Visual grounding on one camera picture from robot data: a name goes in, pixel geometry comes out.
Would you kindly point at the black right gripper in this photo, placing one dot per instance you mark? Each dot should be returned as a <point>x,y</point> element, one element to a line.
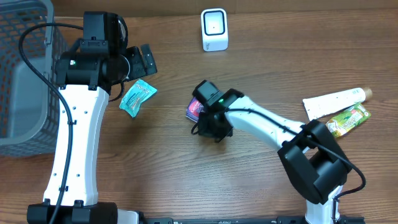
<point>207,130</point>

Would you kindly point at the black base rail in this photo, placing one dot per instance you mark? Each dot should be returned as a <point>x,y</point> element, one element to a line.
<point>278,220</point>

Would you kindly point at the red purple pad pack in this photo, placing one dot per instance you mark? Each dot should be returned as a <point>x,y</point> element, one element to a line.
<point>193,110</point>

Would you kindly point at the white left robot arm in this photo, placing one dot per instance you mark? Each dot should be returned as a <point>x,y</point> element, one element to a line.
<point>85,75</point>

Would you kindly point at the teal wet wipes pack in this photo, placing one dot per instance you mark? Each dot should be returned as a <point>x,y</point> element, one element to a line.
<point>135,96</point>

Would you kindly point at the green juice carton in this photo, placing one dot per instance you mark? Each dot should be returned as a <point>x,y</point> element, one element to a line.
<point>347,120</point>

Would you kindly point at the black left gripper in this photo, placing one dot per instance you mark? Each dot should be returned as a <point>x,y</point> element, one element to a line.
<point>141,66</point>

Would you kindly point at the white tube gold cap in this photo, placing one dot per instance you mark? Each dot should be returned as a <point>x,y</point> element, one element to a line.
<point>320,106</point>

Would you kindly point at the grey plastic mesh basket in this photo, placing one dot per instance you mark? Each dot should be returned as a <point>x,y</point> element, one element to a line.
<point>29,109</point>

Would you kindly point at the white barcode scanner box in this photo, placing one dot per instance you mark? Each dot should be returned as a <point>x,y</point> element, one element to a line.
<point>214,30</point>

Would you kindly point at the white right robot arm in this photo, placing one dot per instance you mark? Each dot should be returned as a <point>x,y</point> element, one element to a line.
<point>315,164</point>

